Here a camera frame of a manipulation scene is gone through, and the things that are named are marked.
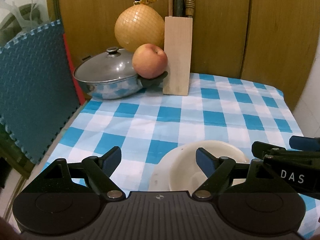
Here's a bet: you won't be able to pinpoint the large cream bowl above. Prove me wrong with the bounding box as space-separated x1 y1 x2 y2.
167 140 251 193

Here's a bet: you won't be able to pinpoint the large plate red flowers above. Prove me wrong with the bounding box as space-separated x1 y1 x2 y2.
148 146 184 192

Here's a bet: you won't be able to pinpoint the blue white checkered tablecloth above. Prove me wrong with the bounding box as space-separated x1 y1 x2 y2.
41 73 320 239

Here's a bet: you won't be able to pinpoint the steel pot with lid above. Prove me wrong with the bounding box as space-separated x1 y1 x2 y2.
73 47 168 100

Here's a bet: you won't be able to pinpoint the blue foam mat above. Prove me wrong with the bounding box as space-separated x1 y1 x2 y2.
1 20 80 164

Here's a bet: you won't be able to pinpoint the red apple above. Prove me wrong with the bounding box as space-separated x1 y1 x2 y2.
132 43 168 79

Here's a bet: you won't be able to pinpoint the wooden cabinet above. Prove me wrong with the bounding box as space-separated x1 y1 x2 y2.
47 0 319 109

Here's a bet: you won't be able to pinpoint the wooden knife block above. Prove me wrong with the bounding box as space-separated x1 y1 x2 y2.
163 16 193 96

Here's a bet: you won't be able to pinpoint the yellow pomelo in net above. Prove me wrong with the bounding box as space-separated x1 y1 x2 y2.
114 0 165 53

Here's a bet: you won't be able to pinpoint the ribbed wooden knife handle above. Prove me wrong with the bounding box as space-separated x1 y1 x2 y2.
185 0 196 18

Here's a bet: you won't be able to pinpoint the black knife handle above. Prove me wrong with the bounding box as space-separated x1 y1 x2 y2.
176 0 184 17

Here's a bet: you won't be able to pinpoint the brown knife handle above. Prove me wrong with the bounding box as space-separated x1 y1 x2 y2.
168 0 174 16

